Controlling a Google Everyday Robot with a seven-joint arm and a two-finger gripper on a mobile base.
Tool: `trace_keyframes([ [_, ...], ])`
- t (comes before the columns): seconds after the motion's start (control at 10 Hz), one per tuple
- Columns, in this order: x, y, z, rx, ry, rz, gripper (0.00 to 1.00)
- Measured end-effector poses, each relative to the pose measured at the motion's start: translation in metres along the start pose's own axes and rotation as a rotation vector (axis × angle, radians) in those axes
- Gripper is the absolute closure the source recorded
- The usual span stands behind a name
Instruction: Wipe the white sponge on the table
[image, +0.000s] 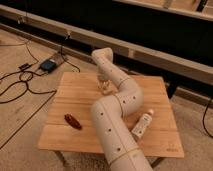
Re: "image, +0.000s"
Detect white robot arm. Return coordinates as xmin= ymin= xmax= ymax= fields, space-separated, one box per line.
xmin=91 ymin=48 xmax=153 ymax=171

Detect red-brown oblong object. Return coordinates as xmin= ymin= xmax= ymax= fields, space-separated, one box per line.
xmin=64 ymin=114 xmax=82 ymax=130

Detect wooden table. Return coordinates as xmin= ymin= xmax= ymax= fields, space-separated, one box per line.
xmin=38 ymin=72 xmax=184 ymax=158

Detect white plastic bottle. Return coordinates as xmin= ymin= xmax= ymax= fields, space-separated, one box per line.
xmin=131 ymin=109 xmax=154 ymax=141

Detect blue power adapter box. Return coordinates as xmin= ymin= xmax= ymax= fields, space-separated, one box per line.
xmin=39 ymin=59 xmax=56 ymax=72

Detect small black connector box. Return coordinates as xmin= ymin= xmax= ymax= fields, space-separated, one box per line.
xmin=18 ymin=63 xmax=30 ymax=70

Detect long wooden beam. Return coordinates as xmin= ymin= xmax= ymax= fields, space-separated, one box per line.
xmin=0 ymin=0 xmax=213 ymax=85

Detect black floor cables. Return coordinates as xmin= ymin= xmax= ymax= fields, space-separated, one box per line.
xmin=0 ymin=39 xmax=81 ymax=105

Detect black cable at right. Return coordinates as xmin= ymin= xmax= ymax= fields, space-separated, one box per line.
xmin=201 ymin=94 xmax=213 ymax=139

